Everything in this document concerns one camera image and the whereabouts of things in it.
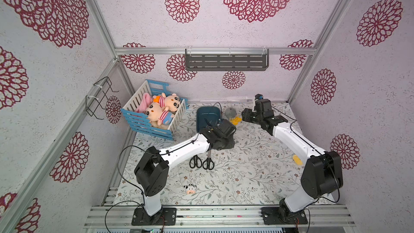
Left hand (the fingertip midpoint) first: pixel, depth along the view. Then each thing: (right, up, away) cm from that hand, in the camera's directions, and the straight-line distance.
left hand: (229, 141), depth 84 cm
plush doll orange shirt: (-34, +23, +20) cm, 45 cm away
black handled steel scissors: (-10, -13, +6) cm, 18 cm away
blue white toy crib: (-53, +10, +14) cm, 55 cm away
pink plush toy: (-50, +23, +19) cm, 58 cm away
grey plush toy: (+4, +16, +25) cm, 30 cm away
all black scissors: (-18, -12, +8) cm, 23 cm away
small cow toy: (-20, -23, -4) cm, 31 cm away
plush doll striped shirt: (-42, +16, +11) cm, 46 cm away
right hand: (+11, +14, +5) cm, 19 cm away
